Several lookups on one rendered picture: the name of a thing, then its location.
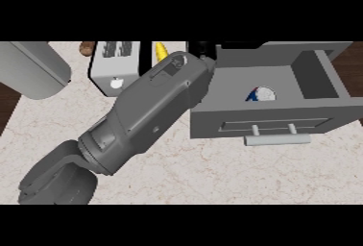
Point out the grey open drawer box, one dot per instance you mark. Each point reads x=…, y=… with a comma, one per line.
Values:
x=245, y=77

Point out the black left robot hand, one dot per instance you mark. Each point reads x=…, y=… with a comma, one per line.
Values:
x=203, y=48

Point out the white toaster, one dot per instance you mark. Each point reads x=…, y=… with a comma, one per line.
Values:
x=115, y=70

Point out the blue and white can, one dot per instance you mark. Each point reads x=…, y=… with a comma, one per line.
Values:
x=261, y=94

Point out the yellow pointed vegetable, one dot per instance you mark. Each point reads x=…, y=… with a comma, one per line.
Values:
x=162, y=51

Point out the brown round food item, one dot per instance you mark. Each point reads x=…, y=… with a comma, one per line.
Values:
x=87, y=48

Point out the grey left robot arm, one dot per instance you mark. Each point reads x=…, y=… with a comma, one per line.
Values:
x=150, y=99

